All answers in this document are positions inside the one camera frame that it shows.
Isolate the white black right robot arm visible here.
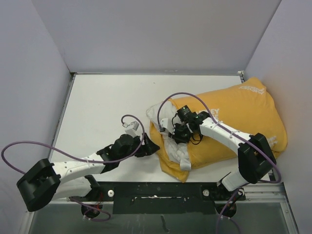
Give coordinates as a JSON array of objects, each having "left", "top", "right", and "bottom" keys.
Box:
[{"left": 170, "top": 105, "right": 276, "bottom": 199}]

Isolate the white pillow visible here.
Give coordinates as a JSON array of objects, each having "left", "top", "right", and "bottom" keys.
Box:
[{"left": 146, "top": 101, "right": 192, "bottom": 171}]

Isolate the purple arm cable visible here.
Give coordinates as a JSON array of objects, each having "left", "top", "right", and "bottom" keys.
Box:
[
  {"left": 1, "top": 114, "right": 146, "bottom": 222},
  {"left": 157, "top": 92, "right": 282, "bottom": 234}
]

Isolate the blue yellow Mickey pillowcase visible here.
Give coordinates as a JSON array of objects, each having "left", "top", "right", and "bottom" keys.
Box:
[{"left": 146, "top": 77, "right": 288, "bottom": 182}]

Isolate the aluminium frame rail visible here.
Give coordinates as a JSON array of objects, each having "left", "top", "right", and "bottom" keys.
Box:
[{"left": 20, "top": 182, "right": 298, "bottom": 234}]

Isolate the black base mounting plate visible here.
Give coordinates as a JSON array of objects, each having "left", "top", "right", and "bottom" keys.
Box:
[{"left": 70, "top": 179, "right": 246, "bottom": 215}]

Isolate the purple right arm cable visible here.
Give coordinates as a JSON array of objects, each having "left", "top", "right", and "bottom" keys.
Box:
[{"left": 157, "top": 92, "right": 282, "bottom": 234}]

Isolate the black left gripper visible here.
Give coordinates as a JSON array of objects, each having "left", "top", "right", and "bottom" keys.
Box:
[{"left": 119, "top": 133, "right": 159, "bottom": 161}]

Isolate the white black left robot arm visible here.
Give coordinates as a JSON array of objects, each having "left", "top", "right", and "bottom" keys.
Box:
[{"left": 17, "top": 134, "right": 160, "bottom": 212}]

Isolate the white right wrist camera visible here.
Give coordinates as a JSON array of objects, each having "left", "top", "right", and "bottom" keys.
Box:
[{"left": 159, "top": 118, "right": 175, "bottom": 135}]

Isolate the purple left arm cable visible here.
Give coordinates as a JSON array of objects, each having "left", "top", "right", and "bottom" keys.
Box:
[{"left": 1, "top": 114, "right": 146, "bottom": 222}]

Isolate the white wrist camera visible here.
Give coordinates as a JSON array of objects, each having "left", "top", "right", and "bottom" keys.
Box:
[
  {"left": 159, "top": 118, "right": 175, "bottom": 135},
  {"left": 122, "top": 121, "right": 139, "bottom": 137}
]

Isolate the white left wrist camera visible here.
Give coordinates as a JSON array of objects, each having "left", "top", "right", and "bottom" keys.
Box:
[{"left": 122, "top": 121, "right": 139, "bottom": 137}]

